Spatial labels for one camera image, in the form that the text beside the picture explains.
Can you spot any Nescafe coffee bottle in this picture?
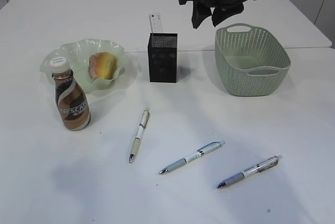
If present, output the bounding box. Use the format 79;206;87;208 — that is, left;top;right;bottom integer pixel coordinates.
49;57;91;131

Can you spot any green plastic woven basket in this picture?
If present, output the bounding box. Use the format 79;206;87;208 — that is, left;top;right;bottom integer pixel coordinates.
215;24;291;97

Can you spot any sugared bread roll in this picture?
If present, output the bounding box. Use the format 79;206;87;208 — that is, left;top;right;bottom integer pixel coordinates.
88;52;117;81

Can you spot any clear plastic ruler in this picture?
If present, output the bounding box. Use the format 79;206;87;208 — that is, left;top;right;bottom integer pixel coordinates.
149;13;163;33

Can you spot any white pen grey grip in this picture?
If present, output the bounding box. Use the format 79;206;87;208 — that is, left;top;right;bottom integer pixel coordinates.
216;155;282;189

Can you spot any black mesh pen holder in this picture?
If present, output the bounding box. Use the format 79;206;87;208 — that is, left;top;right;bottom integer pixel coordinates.
148;33;177;83

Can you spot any blue clear pen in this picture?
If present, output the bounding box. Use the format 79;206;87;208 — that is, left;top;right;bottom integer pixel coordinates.
159;141;225;175

